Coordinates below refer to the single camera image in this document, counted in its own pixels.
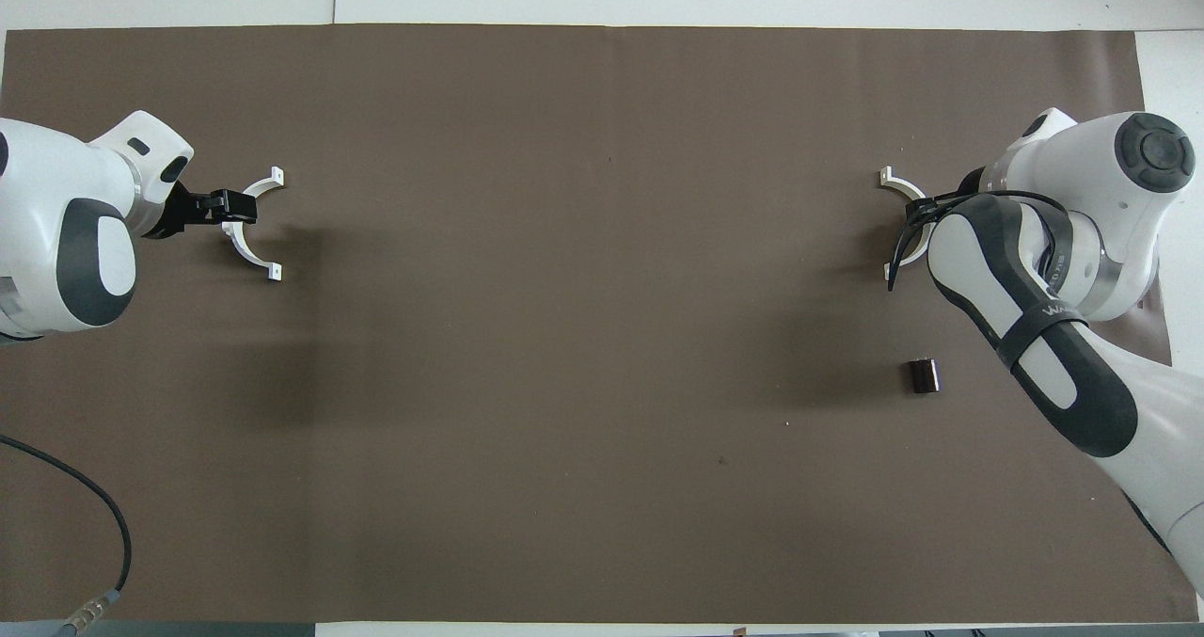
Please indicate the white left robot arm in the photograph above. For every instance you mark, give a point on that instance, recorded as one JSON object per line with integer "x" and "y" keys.
{"x": 56, "y": 204}

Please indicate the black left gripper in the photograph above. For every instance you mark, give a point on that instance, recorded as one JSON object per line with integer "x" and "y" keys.
{"x": 179, "y": 212}

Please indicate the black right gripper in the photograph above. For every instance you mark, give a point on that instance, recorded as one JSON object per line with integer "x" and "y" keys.
{"x": 971, "y": 183}

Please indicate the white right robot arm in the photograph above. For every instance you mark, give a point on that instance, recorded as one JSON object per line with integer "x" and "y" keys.
{"x": 1082, "y": 167}

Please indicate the brown table mat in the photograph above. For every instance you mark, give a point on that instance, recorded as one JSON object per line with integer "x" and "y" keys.
{"x": 602, "y": 336}

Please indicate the small black cylinder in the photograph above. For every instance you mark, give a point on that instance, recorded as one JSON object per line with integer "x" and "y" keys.
{"x": 925, "y": 376}

